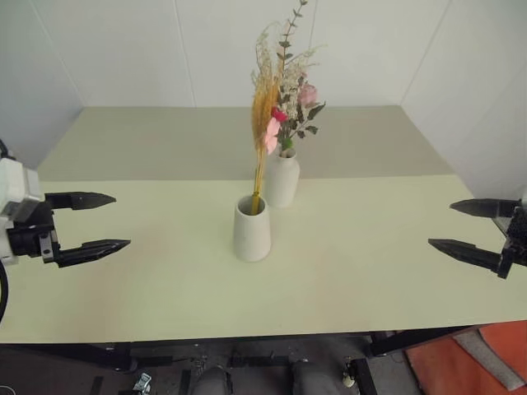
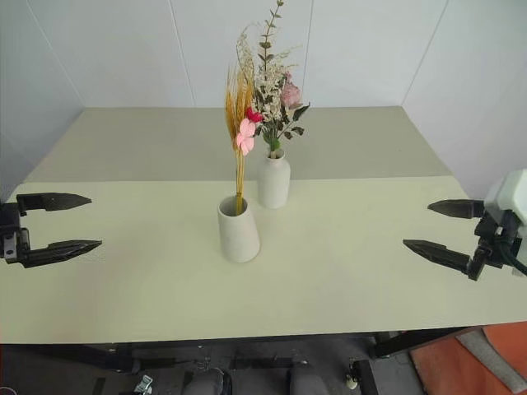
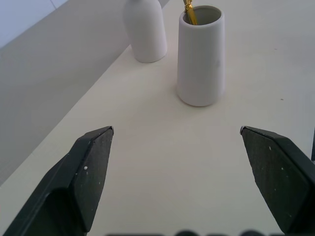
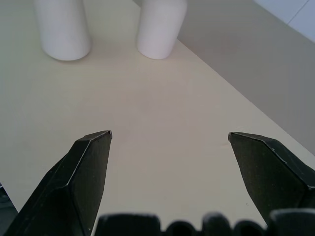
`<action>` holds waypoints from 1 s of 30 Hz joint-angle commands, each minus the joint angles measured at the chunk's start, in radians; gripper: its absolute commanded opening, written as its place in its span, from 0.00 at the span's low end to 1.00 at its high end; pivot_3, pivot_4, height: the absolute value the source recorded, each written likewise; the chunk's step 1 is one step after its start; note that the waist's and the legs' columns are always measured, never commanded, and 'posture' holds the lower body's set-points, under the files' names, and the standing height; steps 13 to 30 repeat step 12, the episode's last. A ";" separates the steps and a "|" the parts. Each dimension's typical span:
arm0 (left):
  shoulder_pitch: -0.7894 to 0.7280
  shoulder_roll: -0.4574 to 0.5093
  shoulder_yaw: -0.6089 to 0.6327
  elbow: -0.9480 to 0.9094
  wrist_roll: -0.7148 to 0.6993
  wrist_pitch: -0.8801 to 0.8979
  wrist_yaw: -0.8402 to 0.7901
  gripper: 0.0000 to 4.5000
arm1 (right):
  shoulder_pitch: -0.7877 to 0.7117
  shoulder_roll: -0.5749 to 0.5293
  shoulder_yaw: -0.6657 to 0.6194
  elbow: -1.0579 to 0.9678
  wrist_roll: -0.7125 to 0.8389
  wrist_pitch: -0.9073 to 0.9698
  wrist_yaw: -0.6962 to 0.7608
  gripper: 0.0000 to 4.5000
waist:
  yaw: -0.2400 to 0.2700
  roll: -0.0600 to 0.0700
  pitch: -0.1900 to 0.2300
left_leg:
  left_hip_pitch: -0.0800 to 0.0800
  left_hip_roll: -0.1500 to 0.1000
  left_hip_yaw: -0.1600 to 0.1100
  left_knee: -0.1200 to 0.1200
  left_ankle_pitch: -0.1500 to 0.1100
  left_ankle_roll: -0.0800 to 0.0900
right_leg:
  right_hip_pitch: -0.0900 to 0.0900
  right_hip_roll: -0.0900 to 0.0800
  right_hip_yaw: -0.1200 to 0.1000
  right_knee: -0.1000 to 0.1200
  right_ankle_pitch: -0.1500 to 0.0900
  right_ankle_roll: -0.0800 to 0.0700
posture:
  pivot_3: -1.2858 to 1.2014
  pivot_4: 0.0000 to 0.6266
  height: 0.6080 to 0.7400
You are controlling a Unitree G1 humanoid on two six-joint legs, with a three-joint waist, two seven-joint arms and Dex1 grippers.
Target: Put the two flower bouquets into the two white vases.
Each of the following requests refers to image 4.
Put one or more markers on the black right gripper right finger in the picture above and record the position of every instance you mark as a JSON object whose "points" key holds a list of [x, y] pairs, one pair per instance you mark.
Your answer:
{"points": [[273, 177]]}

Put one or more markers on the white cylindrical vase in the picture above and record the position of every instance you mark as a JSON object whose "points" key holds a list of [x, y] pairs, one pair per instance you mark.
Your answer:
{"points": [[160, 27], [63, 28]]}

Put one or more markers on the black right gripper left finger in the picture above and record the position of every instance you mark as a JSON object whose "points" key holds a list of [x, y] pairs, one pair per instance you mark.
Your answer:
{"points": [[73, 186]]}

